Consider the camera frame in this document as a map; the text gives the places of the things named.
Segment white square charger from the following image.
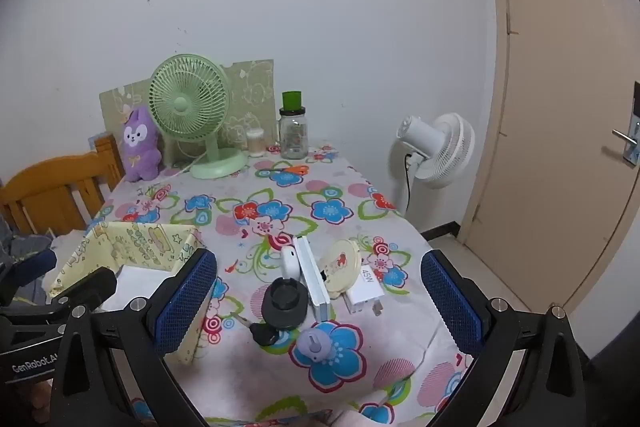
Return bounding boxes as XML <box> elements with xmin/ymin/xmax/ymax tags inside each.
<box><xmin>101</xmin><ymin>265</ymin><xmax>172</xmax><ymax>312</ymax></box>

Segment black car key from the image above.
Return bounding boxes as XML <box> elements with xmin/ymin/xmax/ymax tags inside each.
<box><xmin>234</xmin><ymin>314</ymin><xmax>280</xmax><ymax>347</ymax></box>

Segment white earbud case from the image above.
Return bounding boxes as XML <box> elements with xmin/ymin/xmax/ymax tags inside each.
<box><xmin>281</xmin><ymin>245</ymin><xmax>302</xmax><ymax>281</ymax></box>

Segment lavender round gadget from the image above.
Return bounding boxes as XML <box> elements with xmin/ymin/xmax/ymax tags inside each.
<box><xmin>296</xmin><ymin>329</ymin><xmax>332</xmax><ymax>362</ymax></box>

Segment white remote control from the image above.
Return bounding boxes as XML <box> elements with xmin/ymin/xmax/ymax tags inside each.
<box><xmin>293</xmin><ymin>236</ymin><xmax>331</xmax><ymax>322</ymax></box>

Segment white 45W charger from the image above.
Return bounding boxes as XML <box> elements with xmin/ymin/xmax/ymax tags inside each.
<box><xmin>343</xmin><ymin>265</ymin><xmax>384</xmax><ymax>317</ymax></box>

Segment cream round compact mirror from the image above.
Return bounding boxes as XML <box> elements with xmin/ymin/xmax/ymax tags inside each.
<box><xmin>318</xmin><ymin>239</ymin><xmax>361</xmax><ymax>299</ymax></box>

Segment plaid blue bedding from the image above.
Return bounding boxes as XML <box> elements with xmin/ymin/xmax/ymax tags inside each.
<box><xmin>0</xmin><ymin>217</ymin><xmax>54</xmax><ymax>307</ymax></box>

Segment yellow cartoon storage box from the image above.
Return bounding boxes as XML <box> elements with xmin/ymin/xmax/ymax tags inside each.
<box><xmin>48</xmin><ymin>221</ymin><xmax>215</xmax><ymax>367</ymax></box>

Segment wooden chair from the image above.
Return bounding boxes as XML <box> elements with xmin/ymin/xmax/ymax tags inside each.
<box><xmin>1</xmin><ymin>133</ymin><xmax>125</xmax><ymax>235</ymax></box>

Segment purple plush bunny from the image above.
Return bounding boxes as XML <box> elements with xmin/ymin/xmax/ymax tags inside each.
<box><xmin>122</xmin><ymin>106</ymin><xmax>162</xmax><ymax>183</ymax></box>

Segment floral tablecloth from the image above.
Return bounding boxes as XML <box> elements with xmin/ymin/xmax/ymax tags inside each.
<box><xmin>91</xmin><ymin>146</ymin><xmax>470</xmax><ymax>426</ymax></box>

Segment beige door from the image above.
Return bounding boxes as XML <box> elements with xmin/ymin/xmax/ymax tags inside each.
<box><xmin>464</xmin><ymin>0</ymin><xmax>639</xmax><ymax>311</ymax></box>

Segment green desk fan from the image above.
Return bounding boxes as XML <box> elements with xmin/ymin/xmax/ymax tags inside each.
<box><xmin>148</xmin><ymin>53</ymin><xmax>247</xmax><ymax>180</ymax></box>

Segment cotton swab container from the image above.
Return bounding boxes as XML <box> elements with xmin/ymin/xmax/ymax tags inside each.
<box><xmin>245</xmin><ymin>128</ymin><xmax>266</xmax><ymax>157</ymax></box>

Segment beige cartoon backboard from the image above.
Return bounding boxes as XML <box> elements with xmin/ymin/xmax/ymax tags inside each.
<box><xmin>99</xmin><ymin>53</ymin><xmax>278</xmax><ymax>164</ymax></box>

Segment glass jar green lid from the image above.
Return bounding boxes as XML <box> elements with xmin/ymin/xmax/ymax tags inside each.
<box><xmin>279</xmin><ymin>91</ymin><xmax>308</xmax><ymax>159</ymax></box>

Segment white standing fan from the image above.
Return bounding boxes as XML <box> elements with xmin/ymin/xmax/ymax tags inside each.
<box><xmin>396</xmin><ymin>113</ymin><xmax>475</xmax><ymax>209</ymax></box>

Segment metal door handle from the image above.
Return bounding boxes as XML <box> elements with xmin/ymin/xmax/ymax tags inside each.
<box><xmin>612</xmin><ymin>115</ymin><xmax>640</xmax><ymax>167</ymax></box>

